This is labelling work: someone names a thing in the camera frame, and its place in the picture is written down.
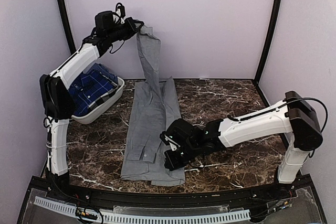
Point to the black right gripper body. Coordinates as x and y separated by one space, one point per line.
185 158

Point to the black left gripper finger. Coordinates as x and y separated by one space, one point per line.
133 21
137 27

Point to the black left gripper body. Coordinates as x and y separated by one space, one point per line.
124 33

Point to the grey long sleeve shirt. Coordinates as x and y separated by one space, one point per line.
155 107

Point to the white laundry basket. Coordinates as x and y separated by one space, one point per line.
101 109

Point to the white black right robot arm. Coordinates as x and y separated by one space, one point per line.
292 115

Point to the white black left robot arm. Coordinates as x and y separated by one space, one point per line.
57 102

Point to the blue small-check shirt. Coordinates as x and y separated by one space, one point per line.
103 70

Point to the blue plaid shirt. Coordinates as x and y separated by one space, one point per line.
88 87

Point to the black white checked shirt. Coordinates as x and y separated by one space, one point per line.
102 99

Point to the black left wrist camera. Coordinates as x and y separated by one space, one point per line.
109 19

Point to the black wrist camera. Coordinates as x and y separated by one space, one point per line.
181 134
109 19

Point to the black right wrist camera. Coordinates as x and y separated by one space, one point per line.
181 134

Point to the black left frame post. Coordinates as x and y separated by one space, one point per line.
66 26

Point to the black frame post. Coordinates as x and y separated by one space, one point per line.
268 40
66 26

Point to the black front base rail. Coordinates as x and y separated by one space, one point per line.
248 197

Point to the white slotted cable duct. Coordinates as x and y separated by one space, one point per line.
112 217

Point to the black right frame post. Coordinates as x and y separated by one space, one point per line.
268 40

